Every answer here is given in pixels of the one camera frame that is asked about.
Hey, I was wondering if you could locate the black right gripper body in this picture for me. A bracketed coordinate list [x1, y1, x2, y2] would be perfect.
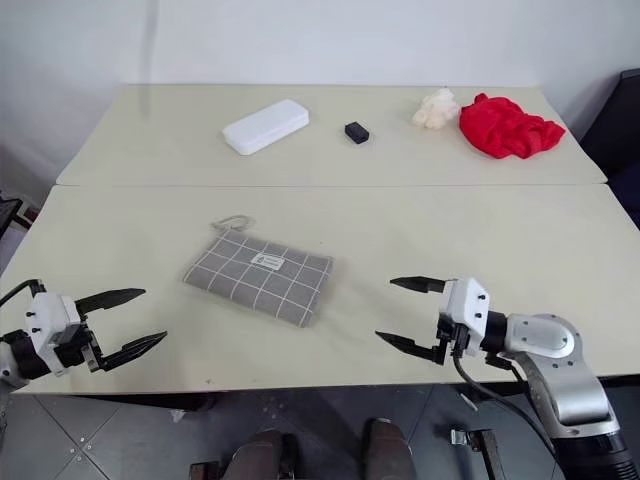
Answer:
[432, 309, 470, 367]

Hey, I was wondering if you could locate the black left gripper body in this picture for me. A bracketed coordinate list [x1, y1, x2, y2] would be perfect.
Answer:
[52, 318, 108, 375]

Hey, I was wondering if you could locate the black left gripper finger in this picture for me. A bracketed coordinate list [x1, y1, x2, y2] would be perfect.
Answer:
[74, 287, 147, 322]
[97, 330, 169, 373]

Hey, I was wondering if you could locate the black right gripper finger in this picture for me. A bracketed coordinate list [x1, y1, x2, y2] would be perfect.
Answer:
[389, 275, 451, 296]
[374, 330, 444, 366]

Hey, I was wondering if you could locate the grey checked fabric pouch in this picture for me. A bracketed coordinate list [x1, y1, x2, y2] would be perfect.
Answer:
[179, 214, 335, 330]

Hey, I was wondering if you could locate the white plastic case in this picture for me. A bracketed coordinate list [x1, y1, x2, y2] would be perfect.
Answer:
[222, 98, 310, 156]

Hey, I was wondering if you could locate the dark brown rounded shape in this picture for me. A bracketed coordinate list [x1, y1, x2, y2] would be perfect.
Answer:
[230, 428, 287, 480]
[361, 417, 414, 480]

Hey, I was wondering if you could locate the black framed object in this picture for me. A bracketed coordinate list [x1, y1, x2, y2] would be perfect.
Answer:
[0, 196, 25, 242]

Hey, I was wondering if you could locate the small black box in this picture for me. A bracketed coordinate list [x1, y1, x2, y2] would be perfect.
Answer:
[343, 120, 372, 146]

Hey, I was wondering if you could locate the cream plush toy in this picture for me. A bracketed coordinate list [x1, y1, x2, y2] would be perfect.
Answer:
[412, 87, 461, 130]

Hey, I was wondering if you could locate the red cloth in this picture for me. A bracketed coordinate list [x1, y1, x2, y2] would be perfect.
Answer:
[458, 92, 567, 161]

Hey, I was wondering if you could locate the dark chair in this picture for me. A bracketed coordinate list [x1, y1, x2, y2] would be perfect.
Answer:
[582, 68, 640, 226]

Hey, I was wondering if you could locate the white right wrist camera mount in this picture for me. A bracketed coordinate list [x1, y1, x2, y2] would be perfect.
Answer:
[439, 277, 494, 357]

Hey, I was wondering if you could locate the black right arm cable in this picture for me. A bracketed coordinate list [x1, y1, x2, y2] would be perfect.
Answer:
[452, 349, 564, 459]

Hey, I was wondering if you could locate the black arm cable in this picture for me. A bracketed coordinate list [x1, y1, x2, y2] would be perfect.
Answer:
[0, 278, 47, 307]
[452, 349, 564, 459]

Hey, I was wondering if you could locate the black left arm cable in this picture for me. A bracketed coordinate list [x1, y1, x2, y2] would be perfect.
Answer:
[0, 278, 47, 307]

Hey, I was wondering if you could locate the black metal frame piece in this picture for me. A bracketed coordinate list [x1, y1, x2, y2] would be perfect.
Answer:
[449, 427, 507, 480]

